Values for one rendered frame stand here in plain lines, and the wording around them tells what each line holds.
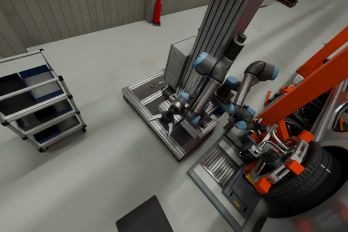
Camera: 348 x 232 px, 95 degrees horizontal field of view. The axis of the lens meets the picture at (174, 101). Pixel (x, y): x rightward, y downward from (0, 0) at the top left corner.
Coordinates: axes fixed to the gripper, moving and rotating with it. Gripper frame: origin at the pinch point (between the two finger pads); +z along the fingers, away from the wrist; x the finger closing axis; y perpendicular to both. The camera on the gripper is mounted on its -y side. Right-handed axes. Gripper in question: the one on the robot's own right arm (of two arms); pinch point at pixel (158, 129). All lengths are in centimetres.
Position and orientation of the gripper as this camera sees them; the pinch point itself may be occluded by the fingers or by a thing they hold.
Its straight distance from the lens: 96.6
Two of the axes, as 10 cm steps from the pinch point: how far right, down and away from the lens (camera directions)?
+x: -7.9, -6.2, 0.5
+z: -5.2, 6.2, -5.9
